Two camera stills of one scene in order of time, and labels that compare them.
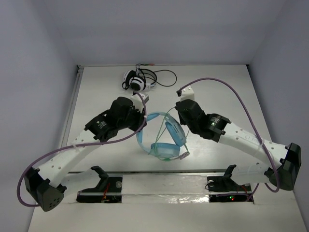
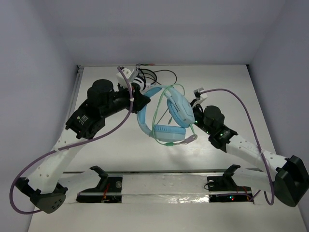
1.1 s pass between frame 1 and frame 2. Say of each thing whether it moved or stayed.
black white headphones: stayed
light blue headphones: moved
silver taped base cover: stayed
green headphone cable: moved
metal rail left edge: stayed
